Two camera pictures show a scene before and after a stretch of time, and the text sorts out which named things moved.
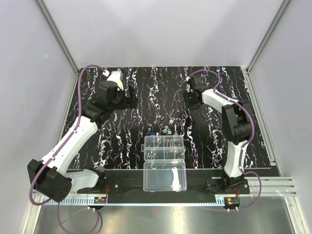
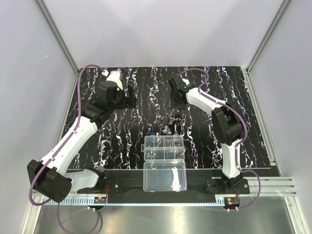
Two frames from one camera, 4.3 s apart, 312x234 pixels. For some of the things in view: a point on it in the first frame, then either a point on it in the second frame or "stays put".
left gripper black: x=131 y=96 stays put
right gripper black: x=189 y=103 -> x=178 y=105
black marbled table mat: x=118 y=141 stays put
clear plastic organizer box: x=164 y=167 stays put
